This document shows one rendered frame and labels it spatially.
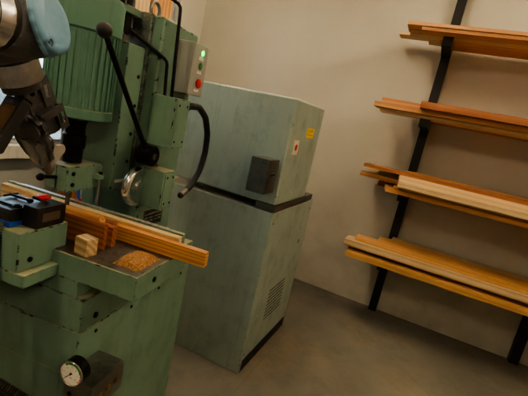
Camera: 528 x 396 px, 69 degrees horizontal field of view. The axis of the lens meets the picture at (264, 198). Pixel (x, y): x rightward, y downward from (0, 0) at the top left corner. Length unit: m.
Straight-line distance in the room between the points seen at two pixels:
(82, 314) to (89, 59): 0.61
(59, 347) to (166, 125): 0.65
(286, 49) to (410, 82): 1.04
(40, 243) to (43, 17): 0.53
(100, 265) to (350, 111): 2.54
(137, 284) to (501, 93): 2.74
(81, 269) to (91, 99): 0.42
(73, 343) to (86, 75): 0.65
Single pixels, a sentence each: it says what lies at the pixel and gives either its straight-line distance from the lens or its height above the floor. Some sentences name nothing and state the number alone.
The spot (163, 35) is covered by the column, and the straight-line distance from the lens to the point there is 1.26.
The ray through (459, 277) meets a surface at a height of 0.59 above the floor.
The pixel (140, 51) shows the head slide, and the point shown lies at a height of 1.41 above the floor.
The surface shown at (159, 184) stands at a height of 1.04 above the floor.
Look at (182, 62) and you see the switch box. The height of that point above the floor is 1.41.
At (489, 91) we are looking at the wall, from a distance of 3.15.
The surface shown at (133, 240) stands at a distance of 1.09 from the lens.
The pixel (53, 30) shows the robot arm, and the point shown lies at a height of 1.36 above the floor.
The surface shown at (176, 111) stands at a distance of 1.20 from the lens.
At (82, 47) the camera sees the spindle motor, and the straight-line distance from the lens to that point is 1.08.
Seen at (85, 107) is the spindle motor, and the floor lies 1.23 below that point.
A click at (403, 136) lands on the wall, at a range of 3.11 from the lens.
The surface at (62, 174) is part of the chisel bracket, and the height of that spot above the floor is 1.05.
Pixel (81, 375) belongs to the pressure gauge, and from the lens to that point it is 1.02.
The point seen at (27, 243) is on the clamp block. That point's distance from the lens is 0.98.
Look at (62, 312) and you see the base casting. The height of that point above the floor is 0.75.
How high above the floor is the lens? 1.30
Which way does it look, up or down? 12 degrees down
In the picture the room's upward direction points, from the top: 12 degrees clockwise
